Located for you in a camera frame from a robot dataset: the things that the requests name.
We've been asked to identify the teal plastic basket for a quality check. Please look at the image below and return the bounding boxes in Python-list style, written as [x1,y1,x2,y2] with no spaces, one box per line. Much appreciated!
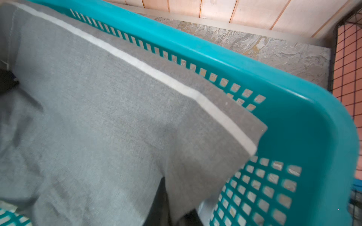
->
[1,1,359,226]

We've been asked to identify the plain grey pillowcase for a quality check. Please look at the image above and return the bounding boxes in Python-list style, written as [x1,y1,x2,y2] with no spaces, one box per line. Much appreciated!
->
[1,1,267,226]

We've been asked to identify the black wire desk organizer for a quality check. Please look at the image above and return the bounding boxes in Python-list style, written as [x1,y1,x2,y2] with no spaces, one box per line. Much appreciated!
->
[327,7,362,226]

